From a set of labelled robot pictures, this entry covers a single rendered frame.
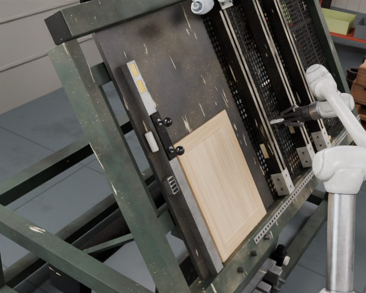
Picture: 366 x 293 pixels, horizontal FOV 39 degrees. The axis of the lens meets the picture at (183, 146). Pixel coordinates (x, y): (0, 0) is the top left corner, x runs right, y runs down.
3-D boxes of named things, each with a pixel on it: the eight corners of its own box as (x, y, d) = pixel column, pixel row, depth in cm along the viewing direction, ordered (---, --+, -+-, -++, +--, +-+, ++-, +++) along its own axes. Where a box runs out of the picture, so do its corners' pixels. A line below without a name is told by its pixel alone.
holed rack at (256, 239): (255, 244, 238) (256, 244, 237) (253, 239, 237) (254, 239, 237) (359, 118, 359) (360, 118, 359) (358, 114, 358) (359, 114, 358)
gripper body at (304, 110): (317, 117, 257) (301, 121, 263) (311, 101, 255) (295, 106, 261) (312, 122, 251) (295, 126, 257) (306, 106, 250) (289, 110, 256)
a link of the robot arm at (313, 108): (322, 97, 252) (311, 100, 256) (315, 103, 245) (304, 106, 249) (328, 114, 254) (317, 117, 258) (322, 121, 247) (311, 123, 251)
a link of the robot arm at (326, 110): (329, 110, 255) (318, 90, 249) (359, 102, 245) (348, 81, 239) (325, 124, 248) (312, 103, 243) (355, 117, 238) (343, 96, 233)
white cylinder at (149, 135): (142, 134, 202) (150, 153, 203) (147, 133, 200) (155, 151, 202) (147, 131, 204) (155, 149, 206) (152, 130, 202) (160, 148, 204)
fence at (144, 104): (210, 274, 218) (218, 274, 215) (119, 65, 199) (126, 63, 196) (216, 267, 221) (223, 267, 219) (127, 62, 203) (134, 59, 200)
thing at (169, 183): (168, 195, 207) (173, 195, 205) (161, 180, 206) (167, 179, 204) (173, 190, 210) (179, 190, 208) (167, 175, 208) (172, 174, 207)
